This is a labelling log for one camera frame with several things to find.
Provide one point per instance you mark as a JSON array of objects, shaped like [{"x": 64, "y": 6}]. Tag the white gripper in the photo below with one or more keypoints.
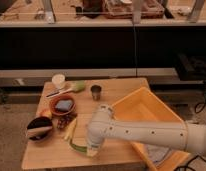
[{"x": 93, "y": 148}]

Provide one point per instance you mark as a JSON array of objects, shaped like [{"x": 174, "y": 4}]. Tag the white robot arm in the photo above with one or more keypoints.
[{"x": 175, "y": 135}]

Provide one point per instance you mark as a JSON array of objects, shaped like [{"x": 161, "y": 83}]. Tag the wooden table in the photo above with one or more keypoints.
[{"x": 55, "y": 153}]

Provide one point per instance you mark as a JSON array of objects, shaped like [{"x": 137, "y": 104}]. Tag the blue sponge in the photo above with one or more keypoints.
[{"x": 63, "y": 105}]

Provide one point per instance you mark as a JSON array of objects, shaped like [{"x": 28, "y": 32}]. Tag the metal cup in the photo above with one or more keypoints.
[{"x": 96, "y": 92}]

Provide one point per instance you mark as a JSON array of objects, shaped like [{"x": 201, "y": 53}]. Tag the red yellow apple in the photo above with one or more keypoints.
[{"x": 46, "y": 113}]

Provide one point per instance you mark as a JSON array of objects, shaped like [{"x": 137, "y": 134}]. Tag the black and white bowl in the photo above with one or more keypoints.
[{"x": 39, "y": 128}]

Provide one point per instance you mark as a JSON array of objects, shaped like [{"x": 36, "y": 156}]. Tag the green yellow vegetable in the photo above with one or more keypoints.
[{"x": 78, "y": 86}]

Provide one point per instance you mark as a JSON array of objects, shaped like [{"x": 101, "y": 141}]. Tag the yellow plastic tray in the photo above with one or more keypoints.
[{"x": 143, "y": 105}]

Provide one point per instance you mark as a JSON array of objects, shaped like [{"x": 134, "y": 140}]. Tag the white cup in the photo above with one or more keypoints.
[{"x": 59, "y": 81}]

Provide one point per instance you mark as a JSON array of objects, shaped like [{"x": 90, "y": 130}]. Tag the knife with black handle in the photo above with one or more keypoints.
[{"x": 59, "y": 92}]

